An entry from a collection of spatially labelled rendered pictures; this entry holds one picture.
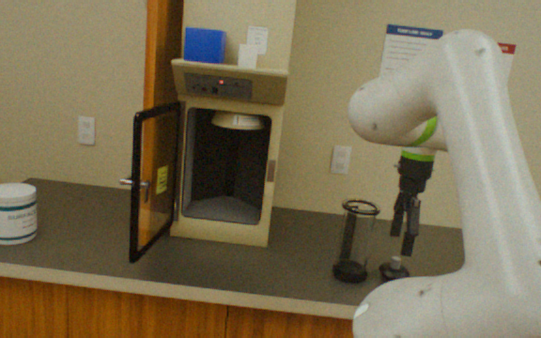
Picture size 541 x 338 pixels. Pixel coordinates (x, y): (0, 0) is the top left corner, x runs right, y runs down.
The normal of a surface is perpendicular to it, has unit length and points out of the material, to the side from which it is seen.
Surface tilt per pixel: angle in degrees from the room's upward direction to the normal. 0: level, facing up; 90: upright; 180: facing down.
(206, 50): 90
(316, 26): 90
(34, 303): 90
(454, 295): 54
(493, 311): 72
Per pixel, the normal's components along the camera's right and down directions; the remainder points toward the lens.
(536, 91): -0.04, 0.26
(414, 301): -0.69, -0.63
